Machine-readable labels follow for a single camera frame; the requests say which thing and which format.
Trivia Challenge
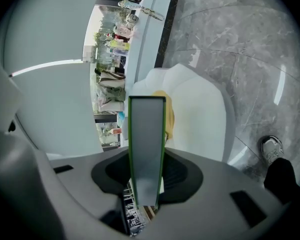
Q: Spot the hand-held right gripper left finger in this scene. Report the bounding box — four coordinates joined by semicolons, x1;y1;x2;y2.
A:
0;130;131;240

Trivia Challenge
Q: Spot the person's black trouser leg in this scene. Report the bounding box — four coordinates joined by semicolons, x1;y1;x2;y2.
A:
263;157;300;205

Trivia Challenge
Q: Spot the white shell-shaped armchair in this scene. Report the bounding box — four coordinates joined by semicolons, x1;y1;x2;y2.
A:
121;63;238;164

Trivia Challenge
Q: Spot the pink bag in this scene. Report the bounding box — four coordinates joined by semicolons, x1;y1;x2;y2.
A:
113;24;136;41

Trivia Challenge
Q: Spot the yellow cushion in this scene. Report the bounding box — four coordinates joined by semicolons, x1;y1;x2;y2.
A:
151;89;176;143

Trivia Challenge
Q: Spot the khaki green bag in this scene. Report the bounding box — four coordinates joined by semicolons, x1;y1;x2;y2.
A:
96;85;127;102

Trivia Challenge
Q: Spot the green cover book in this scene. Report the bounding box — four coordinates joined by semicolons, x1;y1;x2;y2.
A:
127;95;167;209

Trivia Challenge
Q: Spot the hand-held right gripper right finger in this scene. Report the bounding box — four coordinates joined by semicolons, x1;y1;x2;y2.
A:
145;147;292;240

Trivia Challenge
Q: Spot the light blue bag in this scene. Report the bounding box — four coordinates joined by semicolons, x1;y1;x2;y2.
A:
116;111;127;125

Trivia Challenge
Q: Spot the person's white sneaker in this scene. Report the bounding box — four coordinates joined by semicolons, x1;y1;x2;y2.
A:
260;135;285;165

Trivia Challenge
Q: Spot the white cloth bag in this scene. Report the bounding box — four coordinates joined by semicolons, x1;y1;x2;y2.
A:
97;99;126;114

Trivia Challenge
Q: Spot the beige tote bag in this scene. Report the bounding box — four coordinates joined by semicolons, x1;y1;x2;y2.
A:
94;68;127;88

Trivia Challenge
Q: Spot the yellow-green packet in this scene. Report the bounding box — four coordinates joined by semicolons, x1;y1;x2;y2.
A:
109;39;131;51

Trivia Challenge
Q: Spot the patterned lanyard strap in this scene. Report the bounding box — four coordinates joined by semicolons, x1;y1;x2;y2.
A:
139;5;165;22

